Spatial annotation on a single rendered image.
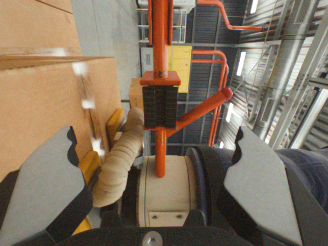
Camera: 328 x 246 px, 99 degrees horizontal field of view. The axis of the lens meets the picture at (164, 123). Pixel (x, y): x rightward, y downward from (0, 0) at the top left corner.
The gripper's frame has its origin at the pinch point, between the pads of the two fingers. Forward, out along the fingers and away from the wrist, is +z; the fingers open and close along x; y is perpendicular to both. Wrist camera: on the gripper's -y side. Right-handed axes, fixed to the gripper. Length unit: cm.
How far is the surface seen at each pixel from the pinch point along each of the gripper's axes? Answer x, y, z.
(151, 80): -0.9, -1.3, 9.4
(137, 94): -30, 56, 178
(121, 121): -10.4, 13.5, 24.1
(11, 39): -52, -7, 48
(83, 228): -10.8, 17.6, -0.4
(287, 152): 33.9, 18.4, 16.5
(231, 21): 453, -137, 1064
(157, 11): 0.0, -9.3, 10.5
